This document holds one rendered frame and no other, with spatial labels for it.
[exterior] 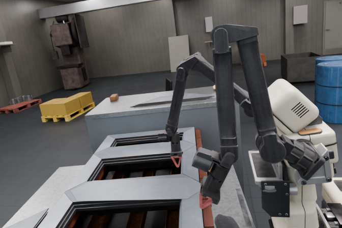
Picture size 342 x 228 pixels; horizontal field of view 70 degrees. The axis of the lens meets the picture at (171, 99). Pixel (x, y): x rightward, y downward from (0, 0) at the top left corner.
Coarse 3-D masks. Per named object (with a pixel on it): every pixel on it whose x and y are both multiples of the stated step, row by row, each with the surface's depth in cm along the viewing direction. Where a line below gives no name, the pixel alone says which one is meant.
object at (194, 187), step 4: (192, 180) 129; (192, 184) 126; (196, 184) 125; (200, 184) 125; (188, 188) 123; (192, 188) 123; (196, 188) 122; (188, 192) 120; (192, 192) 119; (196, 192) 119; (188, 196) 117
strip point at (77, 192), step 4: (84, 184) 139; (88, 184) 138; (76, 188) 136; (80, 188) 135; (84, 188) 135; (72, 192) 133; (76, 192) 132; (80, 192) 132; (76, 196) 128; (80, 196) 128; (76, 200) 126
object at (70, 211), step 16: (112, 144) 192; (112, 160) 166; (128, 160) 166; (144, 160) 164; (160, 160) 164; (96, 176) 153; (160, 176) 137; (176, 176) 135; (64, 192) 134; (80, 208) 124; (96, 208) 123; (112, 208) 122; (64, 224) 114
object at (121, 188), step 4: (120, 180) 138; (124, 180) 138; (128, 180) 137; (120, 184) 134; (124, 184) 134; (128, 184) 133; (116, 188) 131; (120, 188) 131; (124, 188) 130; (112, 192) 128; (116, 192) 128; (120, 192) 127; (124, 192) 127; (112, 196) 125; (116, 196) 124; (120, 196) 124; (108, 200) 122; (112, 200) 122; (116, 200) 121; (120, 200) 121
